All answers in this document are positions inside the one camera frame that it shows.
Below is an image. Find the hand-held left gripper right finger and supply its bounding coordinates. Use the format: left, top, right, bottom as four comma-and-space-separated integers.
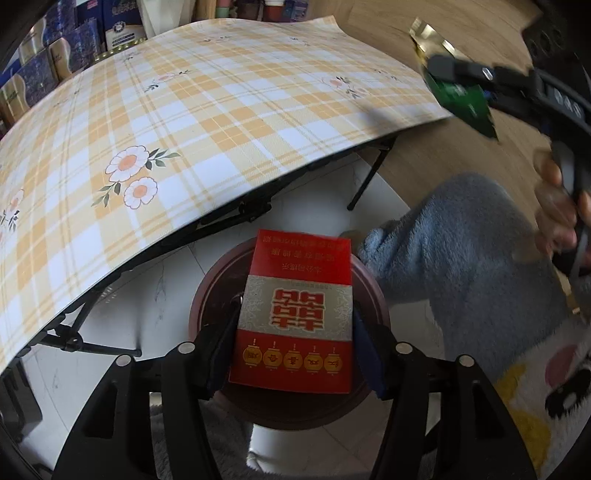
352, 299, 539, 480

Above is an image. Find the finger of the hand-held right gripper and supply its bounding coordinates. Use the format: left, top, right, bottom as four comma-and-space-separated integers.
424, 53, 543, 100
485, 90, 555, 130

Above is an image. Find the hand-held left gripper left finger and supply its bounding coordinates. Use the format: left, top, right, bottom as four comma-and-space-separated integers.
52, 294, 244, 480

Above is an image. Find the green and gold snack wrapper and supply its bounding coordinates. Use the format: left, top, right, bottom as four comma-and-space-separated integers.
409, 16, 502, 141

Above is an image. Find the brown round bin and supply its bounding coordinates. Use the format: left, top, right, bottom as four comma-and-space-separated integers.
188, 242, 392, 432

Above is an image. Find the red and silver box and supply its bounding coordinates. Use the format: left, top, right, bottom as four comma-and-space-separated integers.
228, 228, 355, 395

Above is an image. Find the person's right forearm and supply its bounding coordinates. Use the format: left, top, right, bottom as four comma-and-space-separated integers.
358, 172, 573, 384

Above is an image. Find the person's right hand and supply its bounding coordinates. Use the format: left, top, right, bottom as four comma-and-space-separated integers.
533, 148, 579, 259

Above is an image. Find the person's printed white pajamas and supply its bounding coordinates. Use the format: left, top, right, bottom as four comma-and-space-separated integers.
492, 318, 591, 480

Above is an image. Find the yellow plaid tablecloth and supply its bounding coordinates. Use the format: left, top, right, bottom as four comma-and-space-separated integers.
0, 15, 451, 374

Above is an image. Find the stack of blue patterned boxes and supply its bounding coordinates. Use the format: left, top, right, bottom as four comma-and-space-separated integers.
0, 0, 144, 125

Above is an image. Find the white and blue milk carton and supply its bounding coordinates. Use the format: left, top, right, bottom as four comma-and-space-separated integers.
104, 18, 146, 51

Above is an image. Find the black folding table frame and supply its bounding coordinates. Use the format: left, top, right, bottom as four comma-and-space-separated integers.
21, 134, 399, 358

